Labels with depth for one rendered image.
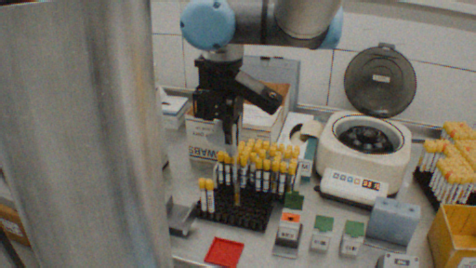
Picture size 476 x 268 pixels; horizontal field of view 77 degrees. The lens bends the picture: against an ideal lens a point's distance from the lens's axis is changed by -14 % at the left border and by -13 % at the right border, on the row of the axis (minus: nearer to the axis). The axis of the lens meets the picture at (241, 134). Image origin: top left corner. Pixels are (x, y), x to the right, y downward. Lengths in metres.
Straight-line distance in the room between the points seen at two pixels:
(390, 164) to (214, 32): 0.56
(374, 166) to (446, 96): 0.45
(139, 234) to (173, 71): 1.15
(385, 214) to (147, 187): 0.63
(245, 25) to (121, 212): 0.35
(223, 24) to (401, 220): 0.53
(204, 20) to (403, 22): 0.76
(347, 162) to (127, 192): 0.75
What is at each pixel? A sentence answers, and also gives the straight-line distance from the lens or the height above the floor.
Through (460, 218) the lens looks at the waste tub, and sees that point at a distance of 0.87.
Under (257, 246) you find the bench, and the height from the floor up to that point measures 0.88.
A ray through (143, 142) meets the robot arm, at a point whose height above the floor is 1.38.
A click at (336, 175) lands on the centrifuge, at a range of 0.89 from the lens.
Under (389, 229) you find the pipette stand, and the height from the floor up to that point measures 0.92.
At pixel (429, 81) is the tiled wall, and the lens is 1.18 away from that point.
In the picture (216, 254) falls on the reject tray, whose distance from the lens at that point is 0.75.
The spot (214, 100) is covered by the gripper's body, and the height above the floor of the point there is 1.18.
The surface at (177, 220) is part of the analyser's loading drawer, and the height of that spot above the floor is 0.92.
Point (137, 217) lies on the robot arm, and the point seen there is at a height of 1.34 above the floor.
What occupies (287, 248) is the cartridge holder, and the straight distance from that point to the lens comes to 0.75.
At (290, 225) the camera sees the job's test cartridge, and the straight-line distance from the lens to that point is 0.71.
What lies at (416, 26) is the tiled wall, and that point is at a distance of 1.12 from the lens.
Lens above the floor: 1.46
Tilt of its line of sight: 32 degrees down
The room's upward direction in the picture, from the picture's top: straight up
